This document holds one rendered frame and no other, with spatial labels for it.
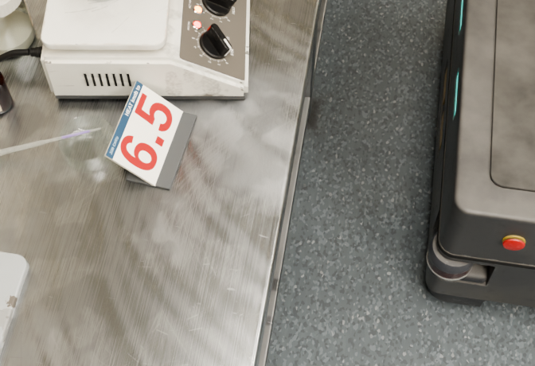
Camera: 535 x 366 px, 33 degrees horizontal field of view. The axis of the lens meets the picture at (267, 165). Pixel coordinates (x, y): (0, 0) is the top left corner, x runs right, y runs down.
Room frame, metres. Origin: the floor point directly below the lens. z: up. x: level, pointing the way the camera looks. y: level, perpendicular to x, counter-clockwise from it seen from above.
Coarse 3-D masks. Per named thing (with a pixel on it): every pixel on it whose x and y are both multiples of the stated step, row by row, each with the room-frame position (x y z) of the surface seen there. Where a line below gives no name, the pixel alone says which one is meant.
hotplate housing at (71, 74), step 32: (64, 64) 0.55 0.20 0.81; (96, 64) 0.55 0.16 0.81; (128, 64) 0.55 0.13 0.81; (160, 64) 0.55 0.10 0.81; (192, 64) 0.55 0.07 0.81; (64, 96) 0.55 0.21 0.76; (96, 96) 0.55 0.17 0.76; (128, 96) 0.55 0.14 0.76; (192, 96) 0.55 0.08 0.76; (224, 96) 0.55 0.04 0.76
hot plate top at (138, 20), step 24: (48, 0) 0.61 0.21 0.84; (72, 0) 0.61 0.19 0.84; (120, 0) 0.61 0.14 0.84; (144, 0) 0.61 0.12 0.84; (168, 0) 0.61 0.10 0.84; (48, 24) 0.58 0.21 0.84; (72, 24) 0.58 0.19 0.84; (96, 24) 0.58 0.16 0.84; (120, 24) 0.58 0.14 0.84; (144, 24) 0.58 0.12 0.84; (48, 48) 0.55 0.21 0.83; (72, 48) 0.55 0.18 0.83; (96, 48) 0.55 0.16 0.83; (120, 48) 0.55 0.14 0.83; (144, 48) 0.55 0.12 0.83
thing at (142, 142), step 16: (144, 96) 0.53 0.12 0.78; (144, 112) 0.52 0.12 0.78; (160, 112) 0.52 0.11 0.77; (176, 112) 0.53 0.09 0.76; (128, 128) 0.49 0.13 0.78; (144, 128) 0.50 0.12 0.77; (160, 128) 0.51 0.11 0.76; (128, 144) 0.48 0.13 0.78; (144, 144) 0.48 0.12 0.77; (160, 144) 0.49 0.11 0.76; (128, 160) 0.46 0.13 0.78; (144, 160) 0.47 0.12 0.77
